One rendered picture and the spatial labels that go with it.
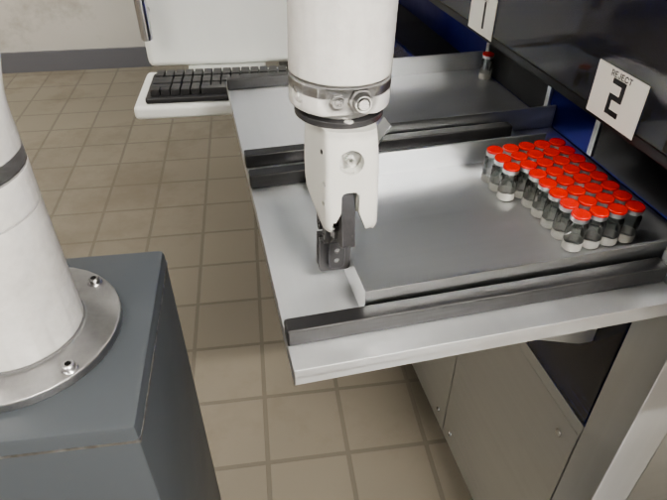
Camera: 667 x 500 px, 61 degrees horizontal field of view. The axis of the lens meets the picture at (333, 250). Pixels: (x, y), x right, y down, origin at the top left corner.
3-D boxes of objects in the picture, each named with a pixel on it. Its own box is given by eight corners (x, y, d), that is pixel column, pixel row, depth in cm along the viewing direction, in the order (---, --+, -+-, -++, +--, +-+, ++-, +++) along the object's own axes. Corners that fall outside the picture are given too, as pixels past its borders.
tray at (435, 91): (479, 68, 109) (482, 50, 107) (551, 126, 89) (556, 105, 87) (306, 84, 102) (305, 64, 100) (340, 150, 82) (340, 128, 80)
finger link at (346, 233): (362, 243, 48) (348, 248, 53) (350, 153, 48) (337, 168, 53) (349, 245, 47) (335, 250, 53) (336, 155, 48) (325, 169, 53)
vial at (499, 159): (500, 183, 75) (507, 152, 72) (508, 191, 73) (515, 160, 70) (484, 185, 74) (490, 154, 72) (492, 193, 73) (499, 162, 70)
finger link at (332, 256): (359, 228, 52) (355, 284, 56) (350, 209, 54) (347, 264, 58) (326, 232, 51) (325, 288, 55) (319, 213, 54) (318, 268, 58)
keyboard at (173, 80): (334, 70, 128) (334, 60, 127) (342, 95, 117) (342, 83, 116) (154, 78, 125) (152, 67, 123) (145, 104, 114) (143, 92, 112)
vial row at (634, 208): (552, 167, 78) (560, 136, 75) (637, 242, 64) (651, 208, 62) (538, 169, 78) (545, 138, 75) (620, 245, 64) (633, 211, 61)
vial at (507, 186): (508, 191, 73) (515, 160, 70) (516, 200, 71) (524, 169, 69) (492, 193, 73) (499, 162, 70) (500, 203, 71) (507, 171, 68)
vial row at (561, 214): (507, 173, 77) (514, 142, 74) (585, 251, 63) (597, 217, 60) (492, 175, 77) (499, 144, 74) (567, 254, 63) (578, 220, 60)
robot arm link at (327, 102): (408, 87, 43) (404, 124, 45) (374, 50, 50) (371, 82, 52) (299, 94, 41) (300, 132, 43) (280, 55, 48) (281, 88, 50)
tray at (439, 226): (539, 154, 82) (545, 132, 79) (664, 265, 62) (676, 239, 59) (309, 184, 75) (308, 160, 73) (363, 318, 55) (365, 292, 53)
